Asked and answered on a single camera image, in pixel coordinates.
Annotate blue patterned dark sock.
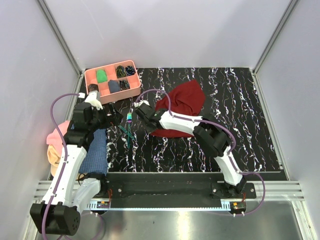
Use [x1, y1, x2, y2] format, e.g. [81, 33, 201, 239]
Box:
[125, 65, 136, 76]

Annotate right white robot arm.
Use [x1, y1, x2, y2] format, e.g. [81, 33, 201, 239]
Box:
[134, 100, 247, 199]

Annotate pink divided organizer tray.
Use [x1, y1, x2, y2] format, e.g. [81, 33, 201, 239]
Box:
[84, 60, 141, 105]

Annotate dark red cloth napkin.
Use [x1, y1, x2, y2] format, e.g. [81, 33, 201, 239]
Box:
[151, 79, 205, 138]

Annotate iridescent handled spoon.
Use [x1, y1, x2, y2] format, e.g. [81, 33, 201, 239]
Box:
[117, 125, 135, 141]

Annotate pink cloth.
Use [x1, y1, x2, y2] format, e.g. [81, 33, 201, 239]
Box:
[46, 120, 70, 149]

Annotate blue checkered cloth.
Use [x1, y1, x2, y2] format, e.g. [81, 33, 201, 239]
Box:
[78, 129, 108, 175]

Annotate dark striped rolled sock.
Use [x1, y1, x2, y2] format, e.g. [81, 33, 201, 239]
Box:
[119, 79, 130, 91]

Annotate yellow patterned dark sock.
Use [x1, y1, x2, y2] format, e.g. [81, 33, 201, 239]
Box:
[116, 65, 126, 79]

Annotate grey blue rolled sock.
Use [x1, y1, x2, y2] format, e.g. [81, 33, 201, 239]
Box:
[108, 80, 121, 94]

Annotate green rolled sock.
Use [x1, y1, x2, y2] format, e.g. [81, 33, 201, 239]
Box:
[96, 69, 108, 84]

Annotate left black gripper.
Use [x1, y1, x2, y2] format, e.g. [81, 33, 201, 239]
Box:
[88, 102, 124, 132]

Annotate iridescent rainbow fork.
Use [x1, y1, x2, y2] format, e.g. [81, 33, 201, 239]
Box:
[126, 112, 132, 149]

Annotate dark brown rolled sock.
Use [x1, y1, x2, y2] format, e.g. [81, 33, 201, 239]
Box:
[87, 83, 99, 93]

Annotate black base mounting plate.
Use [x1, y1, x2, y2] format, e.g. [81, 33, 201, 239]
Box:
[94, 172, 257, 200]

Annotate peach orange cloth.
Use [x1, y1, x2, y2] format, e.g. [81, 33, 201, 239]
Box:
[47, 144, 62, 176]

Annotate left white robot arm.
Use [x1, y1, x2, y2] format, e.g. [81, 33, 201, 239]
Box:
[29, 90, 123, 240]

